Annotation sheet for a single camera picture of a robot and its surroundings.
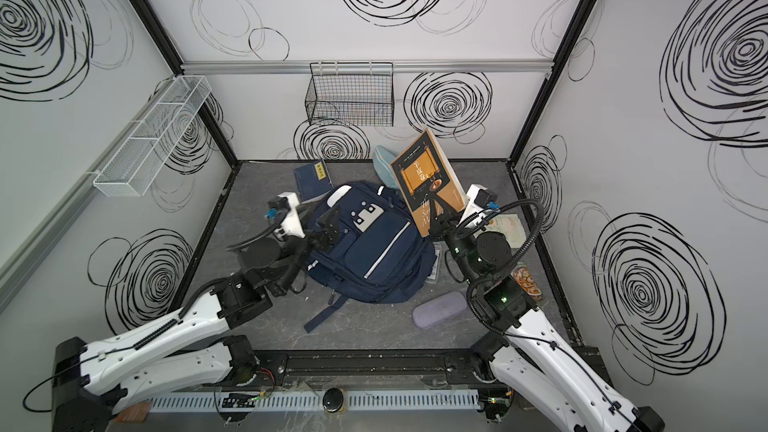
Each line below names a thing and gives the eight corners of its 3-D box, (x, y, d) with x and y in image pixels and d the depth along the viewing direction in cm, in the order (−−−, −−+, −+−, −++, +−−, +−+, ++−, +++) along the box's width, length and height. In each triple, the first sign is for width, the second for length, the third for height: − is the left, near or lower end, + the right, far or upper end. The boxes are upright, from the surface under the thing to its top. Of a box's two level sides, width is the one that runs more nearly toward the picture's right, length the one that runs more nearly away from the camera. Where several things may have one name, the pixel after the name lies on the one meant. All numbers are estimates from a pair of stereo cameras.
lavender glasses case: (418, 332, 81) (419, 329, 79) (408, 309, 85) (409, 306, 83) (468, 309, 85) (470, 306, 83) (456, 289, 89) (458, 285, 87)
